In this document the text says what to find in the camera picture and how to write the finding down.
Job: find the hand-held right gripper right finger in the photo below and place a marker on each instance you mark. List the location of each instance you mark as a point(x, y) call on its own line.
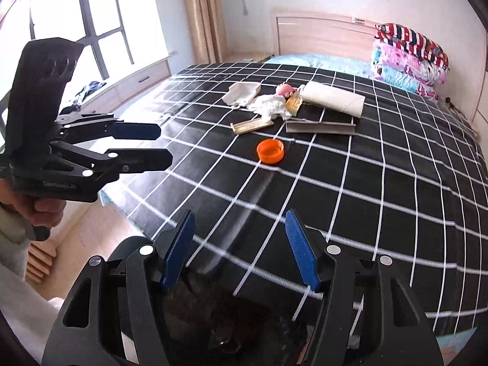
point(303, 253)

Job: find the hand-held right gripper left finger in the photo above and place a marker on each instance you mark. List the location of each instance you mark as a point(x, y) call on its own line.
point(177, 253)

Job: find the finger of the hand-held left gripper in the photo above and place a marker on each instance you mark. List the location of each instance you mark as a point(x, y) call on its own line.
point(135, 131)
point(145, 160)

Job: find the orange bottle cap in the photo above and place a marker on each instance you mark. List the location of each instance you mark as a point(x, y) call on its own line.
point(268, 148)

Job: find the white cloth pouch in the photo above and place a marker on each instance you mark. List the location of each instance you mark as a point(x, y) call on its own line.
point(240, 91)

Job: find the grey cardboard strip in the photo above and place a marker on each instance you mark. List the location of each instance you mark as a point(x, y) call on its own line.
point(320, 127)

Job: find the white tissue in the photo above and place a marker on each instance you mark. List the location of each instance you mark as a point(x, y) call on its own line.
point(272, 107)

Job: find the pink toy figure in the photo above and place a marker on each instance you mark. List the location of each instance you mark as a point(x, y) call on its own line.
point(285, 90)

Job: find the white paper roll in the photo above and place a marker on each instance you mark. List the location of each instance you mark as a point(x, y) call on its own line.
point(331, 97)

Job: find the person's left forearm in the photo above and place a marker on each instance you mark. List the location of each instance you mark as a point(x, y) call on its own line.
point(23, 308)

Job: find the person's left hand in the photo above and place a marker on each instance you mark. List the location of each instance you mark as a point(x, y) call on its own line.
point(47, 211)

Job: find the dark clothes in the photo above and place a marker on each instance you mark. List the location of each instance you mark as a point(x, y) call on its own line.
point(87, 89)

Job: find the wooden window seat drawers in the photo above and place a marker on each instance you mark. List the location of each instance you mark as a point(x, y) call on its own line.
point(145, 78)

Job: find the black white checked blanket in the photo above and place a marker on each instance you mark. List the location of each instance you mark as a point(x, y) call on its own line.
point(381, 198)

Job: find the large window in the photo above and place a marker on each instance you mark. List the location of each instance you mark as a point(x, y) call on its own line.
point(106, 3)

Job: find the wooden bedside table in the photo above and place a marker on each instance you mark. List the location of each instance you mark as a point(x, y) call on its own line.
point(244, 56)

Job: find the wooden planks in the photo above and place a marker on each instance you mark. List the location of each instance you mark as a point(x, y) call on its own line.
point(40, 263)

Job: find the beige curtain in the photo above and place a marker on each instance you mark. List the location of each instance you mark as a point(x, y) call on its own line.
point(202, 7)

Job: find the light blue bed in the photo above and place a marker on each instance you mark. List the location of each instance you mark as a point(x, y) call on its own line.
point(324, 63)

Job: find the light blue printed quilt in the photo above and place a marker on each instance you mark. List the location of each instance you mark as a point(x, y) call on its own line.
point(396, 76)

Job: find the light wooden headboard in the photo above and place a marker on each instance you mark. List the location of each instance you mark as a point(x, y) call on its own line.
point(324, 34)

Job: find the pink printed quilt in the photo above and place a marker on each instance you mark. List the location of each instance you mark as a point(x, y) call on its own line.
point(400, 59)

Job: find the red white striped pillow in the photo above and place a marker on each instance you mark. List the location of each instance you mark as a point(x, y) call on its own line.
point(411, 40)

